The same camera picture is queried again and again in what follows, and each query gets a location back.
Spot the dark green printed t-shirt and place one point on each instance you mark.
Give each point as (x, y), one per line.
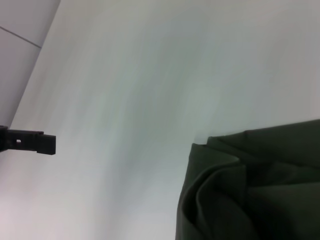
(250, 187)

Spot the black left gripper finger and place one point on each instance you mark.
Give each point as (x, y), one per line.
(32, 143)

